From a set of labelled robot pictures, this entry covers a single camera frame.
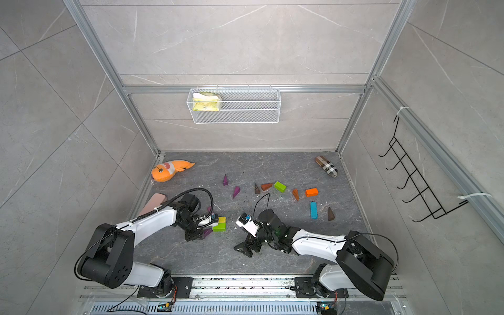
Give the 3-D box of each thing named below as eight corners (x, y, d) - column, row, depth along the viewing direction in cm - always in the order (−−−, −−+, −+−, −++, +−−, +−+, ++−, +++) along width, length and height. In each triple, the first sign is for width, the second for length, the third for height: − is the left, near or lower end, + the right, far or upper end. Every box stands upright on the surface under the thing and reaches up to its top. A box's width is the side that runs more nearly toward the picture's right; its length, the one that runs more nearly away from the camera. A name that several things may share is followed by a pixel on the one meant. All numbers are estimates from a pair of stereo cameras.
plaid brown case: (330, 179, 109) (332, 175, 106) (313, 161, 118) (314, 156, 115) (337, 176, 111) (339, 172, 108) (319, 158, 120) (321, 153, 117)
